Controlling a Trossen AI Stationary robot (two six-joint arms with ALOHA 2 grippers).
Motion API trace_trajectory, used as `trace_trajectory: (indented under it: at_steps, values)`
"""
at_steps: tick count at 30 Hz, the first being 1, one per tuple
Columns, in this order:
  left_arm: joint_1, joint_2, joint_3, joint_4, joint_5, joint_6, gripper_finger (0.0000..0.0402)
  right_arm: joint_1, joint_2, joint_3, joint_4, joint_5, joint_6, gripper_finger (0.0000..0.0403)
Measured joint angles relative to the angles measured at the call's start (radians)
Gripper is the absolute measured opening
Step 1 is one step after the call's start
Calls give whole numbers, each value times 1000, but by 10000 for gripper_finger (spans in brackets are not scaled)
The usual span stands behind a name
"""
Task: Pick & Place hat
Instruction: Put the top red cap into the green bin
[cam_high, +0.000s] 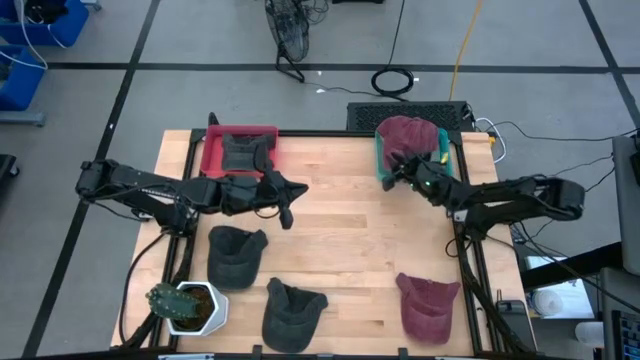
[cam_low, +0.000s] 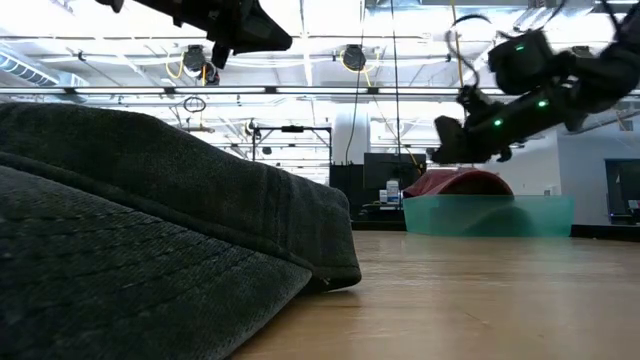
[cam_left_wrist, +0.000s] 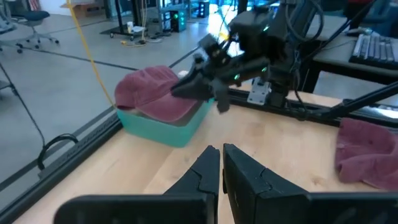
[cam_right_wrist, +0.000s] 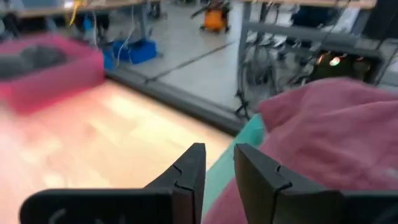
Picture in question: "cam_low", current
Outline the teal translucent plastic bin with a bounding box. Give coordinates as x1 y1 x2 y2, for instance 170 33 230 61
402 194 576 238

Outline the dark grey cap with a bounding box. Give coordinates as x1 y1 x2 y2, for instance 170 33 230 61
0 102 363 360

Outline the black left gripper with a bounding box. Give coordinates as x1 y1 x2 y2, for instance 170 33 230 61
172 0 294 70

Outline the black monitor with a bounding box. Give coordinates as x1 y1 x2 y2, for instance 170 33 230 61
363 152 427 191

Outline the black metal frame stand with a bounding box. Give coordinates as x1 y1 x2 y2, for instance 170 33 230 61
251 124 334 176

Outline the black camera cable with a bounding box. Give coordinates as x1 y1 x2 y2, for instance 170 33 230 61
443 13 494 91

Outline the white building column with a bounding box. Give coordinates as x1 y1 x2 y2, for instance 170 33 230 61
332 102 371 166

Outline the black ceiling cable reel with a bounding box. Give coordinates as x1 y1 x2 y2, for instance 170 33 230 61
341 43 367 72
182 43 209 74

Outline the maroon cap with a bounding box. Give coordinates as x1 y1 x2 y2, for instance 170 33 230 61
402 168 515 199

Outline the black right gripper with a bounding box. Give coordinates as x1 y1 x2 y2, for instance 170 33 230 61
431 88 577 165

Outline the coiled black hanging cable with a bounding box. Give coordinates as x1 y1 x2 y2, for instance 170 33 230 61
182 95 207 114

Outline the black cabinet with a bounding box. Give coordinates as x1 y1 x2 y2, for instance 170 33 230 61
328 163 366 221

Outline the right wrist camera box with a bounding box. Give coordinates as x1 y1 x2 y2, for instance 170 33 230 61
487 29 557 96

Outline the thin black hanging cable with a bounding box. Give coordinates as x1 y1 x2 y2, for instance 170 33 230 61
389 0 401 156

